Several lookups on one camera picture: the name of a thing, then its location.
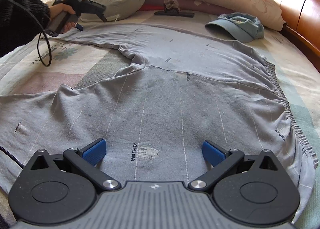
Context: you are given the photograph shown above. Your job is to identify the black hair clip with flower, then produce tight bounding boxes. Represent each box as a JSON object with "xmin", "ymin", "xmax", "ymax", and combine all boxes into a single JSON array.
[{"xmin": 154, "ymin": 0, "xmax": 195, "ymax": 18}]

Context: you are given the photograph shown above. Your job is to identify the red object behind cushion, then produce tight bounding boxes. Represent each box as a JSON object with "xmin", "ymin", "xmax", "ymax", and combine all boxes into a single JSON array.
[{"xmin": 136, "ymin": 4, "xmax": 157, "ymax": 12}]

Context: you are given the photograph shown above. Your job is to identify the person's left forearm black sleeve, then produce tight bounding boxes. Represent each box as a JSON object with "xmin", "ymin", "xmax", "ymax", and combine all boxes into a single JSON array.
[{"xmin": 0, "ymin": 0, "xmax": 52, "ymax": 57}]

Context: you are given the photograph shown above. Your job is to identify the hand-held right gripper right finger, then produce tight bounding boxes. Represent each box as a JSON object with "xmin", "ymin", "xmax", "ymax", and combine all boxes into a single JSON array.
[{"xmin": 187, "ymin": 140, "xmax": 279, "ymax": 191}]

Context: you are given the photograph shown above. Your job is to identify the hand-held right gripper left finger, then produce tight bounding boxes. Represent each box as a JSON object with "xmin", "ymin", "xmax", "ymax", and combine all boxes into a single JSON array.
[{"xmin": 30, "ymin": 138, "xmax": 122, "ymax": 191}]

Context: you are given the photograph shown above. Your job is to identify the person's left hand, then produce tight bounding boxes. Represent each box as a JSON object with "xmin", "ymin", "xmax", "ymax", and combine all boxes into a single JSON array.
[{"xmin": 50, "ymin": 2, "xmax": 77, "ymax": 34}]

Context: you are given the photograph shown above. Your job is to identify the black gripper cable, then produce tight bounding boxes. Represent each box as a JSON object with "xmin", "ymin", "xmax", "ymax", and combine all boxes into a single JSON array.
[
  {"xmin": 0, "ymin": 0, "xmax": 54, "ymax": 67},
  {"xmin": 0, "ymin": 144, "xmax": 25, "ymax": 169}
]

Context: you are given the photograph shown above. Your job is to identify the grey pants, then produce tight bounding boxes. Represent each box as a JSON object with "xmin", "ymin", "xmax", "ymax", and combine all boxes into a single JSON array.
[{"xmin": 0, "ymin": 23, "xmax": 320, "ymax": 189}]

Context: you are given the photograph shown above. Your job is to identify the blue cap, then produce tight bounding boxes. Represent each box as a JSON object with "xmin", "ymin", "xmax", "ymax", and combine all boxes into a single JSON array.
[{"xmin": 204, "ymin": 12, "xmax": 265, "ymax": 43}]

